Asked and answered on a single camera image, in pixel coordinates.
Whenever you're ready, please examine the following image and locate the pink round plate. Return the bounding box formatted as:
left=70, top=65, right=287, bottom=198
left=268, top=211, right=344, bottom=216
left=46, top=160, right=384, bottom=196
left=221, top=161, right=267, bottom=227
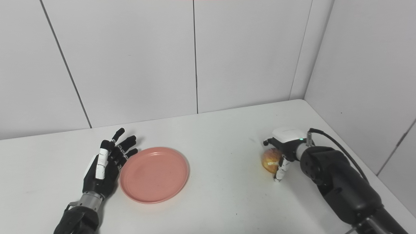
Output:
left=120, top=147, right=190, bottom=204

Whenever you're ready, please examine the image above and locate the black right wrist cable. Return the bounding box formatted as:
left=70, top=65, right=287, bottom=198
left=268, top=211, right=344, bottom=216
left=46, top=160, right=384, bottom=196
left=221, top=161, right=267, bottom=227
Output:
left=307, top=128, right=370, bottom=182

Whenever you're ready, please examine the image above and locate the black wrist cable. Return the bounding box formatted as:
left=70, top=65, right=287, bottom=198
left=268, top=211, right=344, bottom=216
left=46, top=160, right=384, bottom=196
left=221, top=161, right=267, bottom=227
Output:
left=307, top=128, right=370, bottom=182
left=63, top=201, right=80, bottom=217

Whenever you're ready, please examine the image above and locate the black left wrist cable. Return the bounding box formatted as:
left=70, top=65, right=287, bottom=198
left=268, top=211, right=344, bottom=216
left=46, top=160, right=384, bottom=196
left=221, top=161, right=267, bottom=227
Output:
left=63, top=201, right=80, bottom=217

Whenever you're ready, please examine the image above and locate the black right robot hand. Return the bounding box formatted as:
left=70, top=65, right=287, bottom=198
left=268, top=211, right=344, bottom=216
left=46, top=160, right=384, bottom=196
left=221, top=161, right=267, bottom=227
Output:
left=263, top=127, right=308, bottom=183

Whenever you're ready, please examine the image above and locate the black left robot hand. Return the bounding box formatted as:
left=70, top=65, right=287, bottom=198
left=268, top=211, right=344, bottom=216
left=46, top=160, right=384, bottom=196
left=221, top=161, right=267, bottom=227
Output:
left=82, top=128, right=139, bottom=200

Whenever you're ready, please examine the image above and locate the cream puff pastry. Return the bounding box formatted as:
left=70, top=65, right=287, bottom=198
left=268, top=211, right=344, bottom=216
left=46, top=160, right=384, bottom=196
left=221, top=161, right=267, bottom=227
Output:
left=262, top=148, right=282, bottom=174

